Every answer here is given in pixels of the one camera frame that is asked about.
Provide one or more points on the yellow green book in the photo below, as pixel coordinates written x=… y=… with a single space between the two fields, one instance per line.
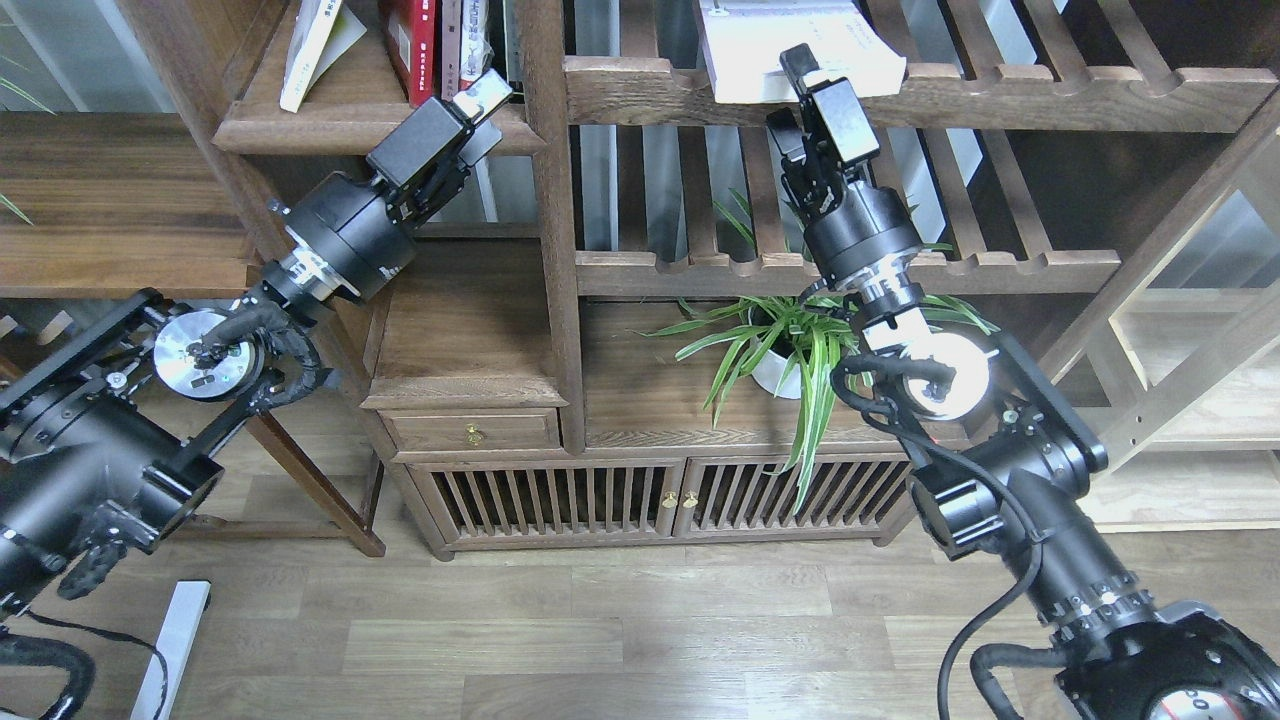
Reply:
x=323 y=30

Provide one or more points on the slatted cabinet door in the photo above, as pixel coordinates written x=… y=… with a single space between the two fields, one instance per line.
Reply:
x=509 y=505
x=738 y=499

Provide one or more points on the light wooden shelf unit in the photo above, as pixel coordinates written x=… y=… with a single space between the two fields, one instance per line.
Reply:
x=1174 y=361

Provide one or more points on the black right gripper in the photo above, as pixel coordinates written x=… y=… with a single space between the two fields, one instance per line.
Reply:
x=825 y=146

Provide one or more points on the dark wooden side table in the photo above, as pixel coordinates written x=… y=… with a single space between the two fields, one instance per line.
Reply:
x=100 y=205

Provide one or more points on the dark wooden bookshelf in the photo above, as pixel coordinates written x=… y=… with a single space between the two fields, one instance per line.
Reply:
x=646 y=188

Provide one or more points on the green spider plant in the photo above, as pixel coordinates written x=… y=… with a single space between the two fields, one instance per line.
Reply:
x=783 y=342

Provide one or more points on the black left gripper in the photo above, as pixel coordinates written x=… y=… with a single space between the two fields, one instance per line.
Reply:
x=424 y=162

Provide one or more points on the left slatted cabinet door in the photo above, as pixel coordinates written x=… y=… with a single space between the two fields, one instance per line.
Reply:
x=509 y=505

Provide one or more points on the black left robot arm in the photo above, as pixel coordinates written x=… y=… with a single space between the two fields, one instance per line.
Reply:
x=111 y=440

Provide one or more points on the white plant pot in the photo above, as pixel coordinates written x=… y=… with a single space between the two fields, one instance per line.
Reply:
x=776 y=374

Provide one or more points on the red white upright book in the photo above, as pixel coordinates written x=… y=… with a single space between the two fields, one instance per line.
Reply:
x=475 y=49

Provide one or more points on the white metal leg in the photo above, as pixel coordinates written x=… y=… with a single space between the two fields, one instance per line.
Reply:
x=175 y=640

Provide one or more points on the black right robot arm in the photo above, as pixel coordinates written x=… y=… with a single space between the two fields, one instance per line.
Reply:
x=1000 y=458

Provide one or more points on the right slatted cabinet door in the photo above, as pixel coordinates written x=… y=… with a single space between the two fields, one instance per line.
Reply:
x=738 y=499

